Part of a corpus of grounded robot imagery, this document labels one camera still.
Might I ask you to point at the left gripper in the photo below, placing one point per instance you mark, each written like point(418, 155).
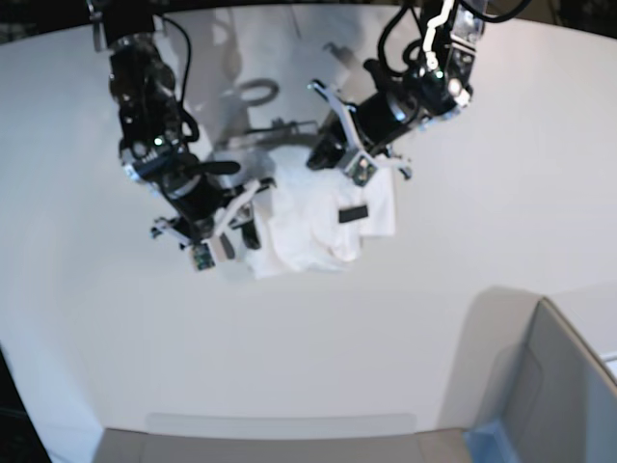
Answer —
point(370, 126)

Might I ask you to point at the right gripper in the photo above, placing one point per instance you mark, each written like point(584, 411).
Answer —
point(205, 210)

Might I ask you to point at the white t-shirt with print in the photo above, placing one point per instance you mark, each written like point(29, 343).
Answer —
point(310, 221)

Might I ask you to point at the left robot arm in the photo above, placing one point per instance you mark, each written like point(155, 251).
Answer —
point(435, 84)

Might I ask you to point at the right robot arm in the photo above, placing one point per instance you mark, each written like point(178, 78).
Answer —
point(156, 134)

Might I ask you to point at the grey cardboard box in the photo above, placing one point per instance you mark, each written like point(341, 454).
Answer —
point(526, 386)

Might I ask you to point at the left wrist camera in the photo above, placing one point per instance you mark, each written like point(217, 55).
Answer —
point(360, 168)

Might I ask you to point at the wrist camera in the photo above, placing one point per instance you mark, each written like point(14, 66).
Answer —
point(360, 168)
point(202, 256)

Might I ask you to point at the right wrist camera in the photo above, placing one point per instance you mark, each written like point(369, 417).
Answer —
point(202, 256)

